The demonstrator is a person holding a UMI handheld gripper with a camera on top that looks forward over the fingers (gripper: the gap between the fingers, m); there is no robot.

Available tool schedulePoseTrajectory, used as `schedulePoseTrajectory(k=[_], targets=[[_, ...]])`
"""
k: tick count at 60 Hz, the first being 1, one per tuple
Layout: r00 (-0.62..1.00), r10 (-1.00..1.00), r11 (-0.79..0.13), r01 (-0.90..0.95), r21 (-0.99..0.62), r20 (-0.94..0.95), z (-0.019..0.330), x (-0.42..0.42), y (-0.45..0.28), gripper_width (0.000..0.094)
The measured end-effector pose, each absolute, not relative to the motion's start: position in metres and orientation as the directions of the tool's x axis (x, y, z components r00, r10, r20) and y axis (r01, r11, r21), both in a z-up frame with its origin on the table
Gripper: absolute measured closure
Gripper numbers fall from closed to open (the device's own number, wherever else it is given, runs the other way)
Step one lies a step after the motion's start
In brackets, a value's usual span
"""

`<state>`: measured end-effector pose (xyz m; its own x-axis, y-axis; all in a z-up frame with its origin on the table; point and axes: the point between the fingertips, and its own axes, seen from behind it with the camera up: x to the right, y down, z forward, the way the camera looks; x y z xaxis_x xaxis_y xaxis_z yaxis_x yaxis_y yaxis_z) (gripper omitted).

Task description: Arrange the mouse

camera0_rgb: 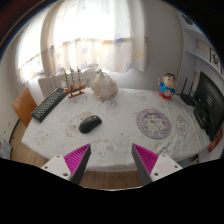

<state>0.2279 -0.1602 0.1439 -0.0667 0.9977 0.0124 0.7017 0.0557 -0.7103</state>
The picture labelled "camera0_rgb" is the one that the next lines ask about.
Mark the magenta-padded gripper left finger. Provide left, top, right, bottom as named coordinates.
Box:
left=40, top=143, right=92, bottom=186

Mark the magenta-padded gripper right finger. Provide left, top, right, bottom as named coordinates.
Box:
left=131, top=142, right=184, bottom=186

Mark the black computer mouse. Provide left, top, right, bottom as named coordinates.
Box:
left=78, top=114, right=103, bottom=135

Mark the round purple printed mouse pad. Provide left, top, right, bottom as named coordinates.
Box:
left=135, top=107, right=172, bottom=140

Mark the white printed tablecloth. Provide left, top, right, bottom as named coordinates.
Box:
left=21, top=87, right=212, bottom=173

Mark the black keyboard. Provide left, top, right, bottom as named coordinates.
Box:
left=31, top=87, right=68, bottom=123

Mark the small black box device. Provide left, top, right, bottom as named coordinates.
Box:
left=193, top=106, right=211, bottom=130

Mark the wooden model sailing ship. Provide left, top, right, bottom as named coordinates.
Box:
left=63, top=65, right=90, bottom=99

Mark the red paper item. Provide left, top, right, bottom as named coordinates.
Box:
left=208, top=129, right=224, bottom=154

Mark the black router with antennas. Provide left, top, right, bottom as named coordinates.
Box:
left=179, top=76, right=198, bottom=107

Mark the cartoon boy figurine clock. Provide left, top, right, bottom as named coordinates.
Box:
left=157, top=72, right=177, bottom=101

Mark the wooden chair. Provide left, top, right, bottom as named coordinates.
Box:
left=11, top=87, right=38, bottom=128

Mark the large white conch shell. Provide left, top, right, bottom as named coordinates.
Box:
left=90, top=68, right=119, bottom=102

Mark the white radiator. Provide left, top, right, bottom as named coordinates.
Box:
left=37, top=68, right=98, bottom=99

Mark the black monitor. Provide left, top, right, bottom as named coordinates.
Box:
left=193, top=70, right=224, bottom=142

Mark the sheer white star curtain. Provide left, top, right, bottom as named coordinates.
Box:
left=14, top=0, right=149, bottom=84

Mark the white wall shelf unit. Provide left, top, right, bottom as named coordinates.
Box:
left=181, top=9, right=224, bottom=81

